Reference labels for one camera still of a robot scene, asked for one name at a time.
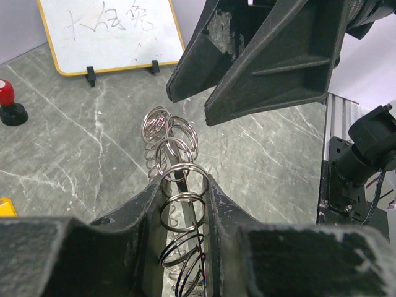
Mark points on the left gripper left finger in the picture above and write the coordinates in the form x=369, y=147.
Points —
x=115, y=255

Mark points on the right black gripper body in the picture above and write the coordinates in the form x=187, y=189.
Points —
x=363, y=13

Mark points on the small whiteboard yellow frame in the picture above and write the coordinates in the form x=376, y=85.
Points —
x=110, y=35

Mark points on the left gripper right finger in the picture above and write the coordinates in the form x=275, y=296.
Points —
x=245, y=257

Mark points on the metal disc with keyrings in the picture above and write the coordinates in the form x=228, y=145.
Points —
x=171, y=150

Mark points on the key with yellow tag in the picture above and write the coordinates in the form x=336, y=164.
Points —
x=7, y=208

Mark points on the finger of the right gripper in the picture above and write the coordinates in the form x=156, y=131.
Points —
x=222, y=33
x=288, y=62

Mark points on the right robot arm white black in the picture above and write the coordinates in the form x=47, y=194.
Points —
x=372, y=150

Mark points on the aluminium frame rail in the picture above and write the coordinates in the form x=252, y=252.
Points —
x=341, y=113

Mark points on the red black stamp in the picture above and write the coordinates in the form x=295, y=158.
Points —
x=12, y=113

